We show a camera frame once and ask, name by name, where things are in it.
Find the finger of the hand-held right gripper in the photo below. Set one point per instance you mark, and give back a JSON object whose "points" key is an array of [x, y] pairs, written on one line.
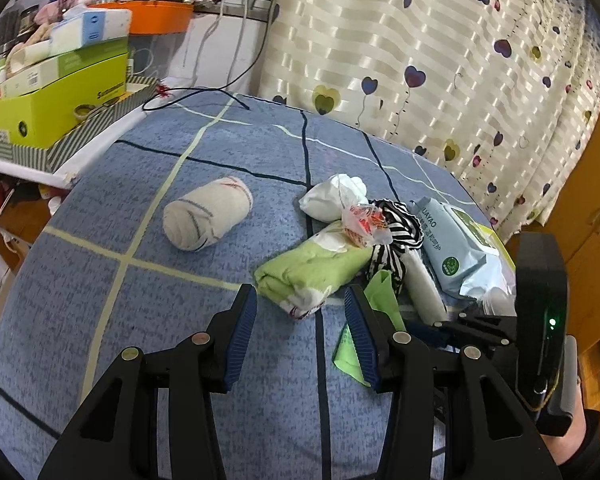
{"points": [[485, 319], [480, 336]]}

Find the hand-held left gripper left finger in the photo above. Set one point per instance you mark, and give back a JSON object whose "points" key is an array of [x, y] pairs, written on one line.
{"points": [[240, 332]]}

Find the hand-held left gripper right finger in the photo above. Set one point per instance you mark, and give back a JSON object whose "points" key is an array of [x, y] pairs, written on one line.
{"points": [[361, 340]]}

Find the white pad pack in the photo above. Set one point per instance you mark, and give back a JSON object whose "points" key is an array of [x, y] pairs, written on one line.
{"points": [[425, 285]]}

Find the lime tray box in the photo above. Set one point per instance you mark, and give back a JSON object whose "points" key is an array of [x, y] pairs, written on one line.
{"points": [[497, 242]]}

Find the green floral cloth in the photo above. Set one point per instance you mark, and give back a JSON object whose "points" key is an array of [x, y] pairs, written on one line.
{"points": [[305, 270]]}

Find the person's right forearm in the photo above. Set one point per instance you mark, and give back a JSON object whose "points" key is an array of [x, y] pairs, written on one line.
{"points": [[562, 452]]}

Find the grey round container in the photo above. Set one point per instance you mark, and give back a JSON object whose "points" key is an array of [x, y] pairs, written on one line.
{"points": [[497, 301]]}

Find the green plastic bag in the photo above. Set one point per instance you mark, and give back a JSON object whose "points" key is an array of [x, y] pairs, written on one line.
{"points": [[382, 292]]}

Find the light blue wet wipes pack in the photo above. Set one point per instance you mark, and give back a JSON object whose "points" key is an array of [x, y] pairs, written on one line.
{"points": [[455, 252]]}

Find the wooden cabinet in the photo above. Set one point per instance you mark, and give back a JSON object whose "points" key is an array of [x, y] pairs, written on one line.
{"points": [[585, 240]]}

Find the blue plaid bed sheet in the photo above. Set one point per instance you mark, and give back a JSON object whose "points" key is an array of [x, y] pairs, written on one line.
{"points": [[140, 310]]}

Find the black white striped cloth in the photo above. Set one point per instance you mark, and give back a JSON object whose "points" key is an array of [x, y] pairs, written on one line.
{"points": [[399, 232]]}

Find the red printed plastic wrapper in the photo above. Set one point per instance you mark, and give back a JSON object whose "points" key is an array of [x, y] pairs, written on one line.
{"points": [[365, 222]]}

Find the white cloth bundle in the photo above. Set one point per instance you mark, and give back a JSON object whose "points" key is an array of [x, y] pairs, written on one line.
{"points": [[325, 197]]}

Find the green striped tray box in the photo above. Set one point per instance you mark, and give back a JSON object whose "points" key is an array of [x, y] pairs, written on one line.
{"points": [[80, 137]]}

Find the small red ornament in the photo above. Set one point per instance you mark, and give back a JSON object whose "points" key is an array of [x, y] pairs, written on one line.
{"points": [[163, 89]]}

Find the heart print curtain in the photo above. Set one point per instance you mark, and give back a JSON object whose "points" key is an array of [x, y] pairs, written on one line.
{"points": [[430, 60]]}

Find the white side table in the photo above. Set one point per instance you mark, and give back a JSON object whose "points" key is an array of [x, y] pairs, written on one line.
{"points": [[20, 172]]}

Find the clear plastic storage box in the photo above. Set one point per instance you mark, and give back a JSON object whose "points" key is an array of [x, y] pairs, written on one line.
{"points": [[180, 57]]}

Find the lime cardboard box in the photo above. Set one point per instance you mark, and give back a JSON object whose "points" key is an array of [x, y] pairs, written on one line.
{"points": [[55, 107]]}

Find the green white carton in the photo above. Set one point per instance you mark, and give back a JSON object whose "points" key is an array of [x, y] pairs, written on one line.
{"points": [[55, 67]]}

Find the orange plastic basket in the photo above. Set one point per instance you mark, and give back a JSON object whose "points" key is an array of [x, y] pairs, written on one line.
{"points": [[155, 17]]}

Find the white blue tissue pack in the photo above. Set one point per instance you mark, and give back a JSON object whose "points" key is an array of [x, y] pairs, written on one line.
{"points": [[90, 27]]}

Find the pink plush toy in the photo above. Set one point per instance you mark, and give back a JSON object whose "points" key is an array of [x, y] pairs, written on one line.
{"points": [[47, 12]]}

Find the dark glass jar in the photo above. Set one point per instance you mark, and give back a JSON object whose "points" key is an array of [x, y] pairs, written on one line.
{"points": [[20, 25]]}

